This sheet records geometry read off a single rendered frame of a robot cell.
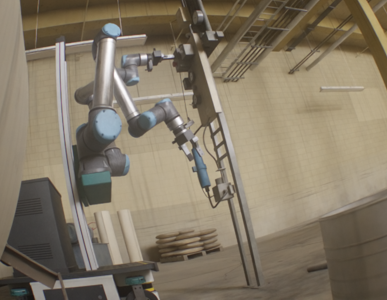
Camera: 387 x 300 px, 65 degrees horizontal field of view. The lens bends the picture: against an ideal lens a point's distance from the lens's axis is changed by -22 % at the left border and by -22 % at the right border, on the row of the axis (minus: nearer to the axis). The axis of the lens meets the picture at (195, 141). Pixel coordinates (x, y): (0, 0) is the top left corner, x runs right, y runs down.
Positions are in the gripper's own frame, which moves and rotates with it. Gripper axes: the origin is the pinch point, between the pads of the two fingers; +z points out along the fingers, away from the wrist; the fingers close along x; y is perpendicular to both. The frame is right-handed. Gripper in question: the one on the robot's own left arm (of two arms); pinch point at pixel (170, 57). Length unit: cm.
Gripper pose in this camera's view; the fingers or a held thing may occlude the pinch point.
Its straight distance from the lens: 248.2
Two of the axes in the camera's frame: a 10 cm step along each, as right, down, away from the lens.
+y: -2.3, -9.4, 2.6
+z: 9.2, -1.3, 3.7
